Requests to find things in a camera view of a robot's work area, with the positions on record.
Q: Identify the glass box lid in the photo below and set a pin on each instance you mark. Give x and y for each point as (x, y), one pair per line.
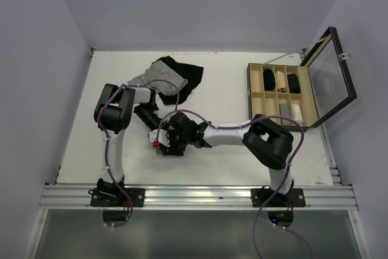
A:
(325, 80)

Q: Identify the black rolled underwear left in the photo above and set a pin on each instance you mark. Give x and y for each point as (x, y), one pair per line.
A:
(269, 80)

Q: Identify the aluminium mounting rail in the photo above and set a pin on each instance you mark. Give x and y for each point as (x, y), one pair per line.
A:
(75, 196)

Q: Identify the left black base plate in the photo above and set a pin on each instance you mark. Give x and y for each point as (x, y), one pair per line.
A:
(134, 197)

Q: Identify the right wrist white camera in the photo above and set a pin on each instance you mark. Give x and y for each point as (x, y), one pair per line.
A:
(159, 138)

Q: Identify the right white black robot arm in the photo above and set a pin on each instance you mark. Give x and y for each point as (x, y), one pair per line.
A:
(267, 141)

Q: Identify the wooden compartment box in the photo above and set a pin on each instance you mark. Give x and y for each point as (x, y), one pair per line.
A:
(267, 102)

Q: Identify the striped grey underwear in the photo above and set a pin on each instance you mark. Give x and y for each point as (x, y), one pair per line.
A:
(161, 78)

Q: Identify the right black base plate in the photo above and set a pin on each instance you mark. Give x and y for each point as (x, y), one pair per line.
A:
(295, 198)

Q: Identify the white rolled underwear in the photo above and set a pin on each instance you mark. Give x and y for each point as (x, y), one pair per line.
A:
(297, 113)

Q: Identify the beige rolled underwear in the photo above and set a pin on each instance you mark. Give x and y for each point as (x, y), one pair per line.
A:
(281, 84)

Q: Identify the grey rolled underwear in box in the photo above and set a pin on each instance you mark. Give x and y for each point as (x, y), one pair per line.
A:
(284, 110)

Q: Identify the black rolled underwear right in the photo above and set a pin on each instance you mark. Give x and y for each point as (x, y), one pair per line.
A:
(293, 82)

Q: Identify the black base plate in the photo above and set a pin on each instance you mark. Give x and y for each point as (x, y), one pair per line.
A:
(134, 197)
(295, 198)

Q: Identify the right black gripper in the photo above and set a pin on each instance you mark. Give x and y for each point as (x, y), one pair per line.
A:
(173, 149)

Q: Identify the black rolled underwear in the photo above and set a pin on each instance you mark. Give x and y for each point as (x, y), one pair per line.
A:
(269, 80)
(293, 82)

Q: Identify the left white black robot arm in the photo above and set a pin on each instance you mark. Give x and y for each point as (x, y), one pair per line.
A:
(113, 114)

